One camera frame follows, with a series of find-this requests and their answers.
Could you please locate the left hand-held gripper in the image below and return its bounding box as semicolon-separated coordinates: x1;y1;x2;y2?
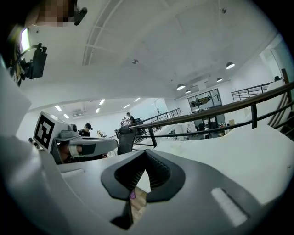
33;111;119;165

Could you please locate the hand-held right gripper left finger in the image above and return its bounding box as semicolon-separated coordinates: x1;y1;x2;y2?
3;136;147;235

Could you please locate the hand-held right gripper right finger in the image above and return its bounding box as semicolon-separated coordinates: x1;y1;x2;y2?
135;148;269;235

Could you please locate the person's left hand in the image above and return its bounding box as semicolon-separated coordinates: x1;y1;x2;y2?
58;144;83;164

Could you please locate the black mesh office chair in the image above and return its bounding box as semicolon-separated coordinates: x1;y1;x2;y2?
116;125;136;156

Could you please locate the group of ceiling strip lights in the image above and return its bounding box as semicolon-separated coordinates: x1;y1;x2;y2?
54;97;141;119

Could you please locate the black railing with wooden handrail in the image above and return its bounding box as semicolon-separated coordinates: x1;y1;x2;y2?
128;81;294;147

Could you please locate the black framed glass window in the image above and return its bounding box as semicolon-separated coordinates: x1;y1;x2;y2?
187;89;221;113

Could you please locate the black body-worn device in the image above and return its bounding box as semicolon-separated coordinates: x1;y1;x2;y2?
17;43;48;80

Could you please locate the person's black printed shirt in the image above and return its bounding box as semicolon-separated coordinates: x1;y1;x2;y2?
6;27;32;88

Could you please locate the black balcony railing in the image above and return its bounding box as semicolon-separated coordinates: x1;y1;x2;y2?
231;84;270;101

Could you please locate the bright ceiling light panel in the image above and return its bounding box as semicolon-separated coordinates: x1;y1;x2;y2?
21;28;31;51

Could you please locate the person's head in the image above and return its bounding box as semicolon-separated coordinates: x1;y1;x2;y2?
25;0;78;28

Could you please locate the white ceiling cable tray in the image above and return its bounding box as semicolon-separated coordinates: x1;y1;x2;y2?
82;0;124;67

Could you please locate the black head-worn camera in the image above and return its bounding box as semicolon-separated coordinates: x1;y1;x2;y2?
73;7;88;26

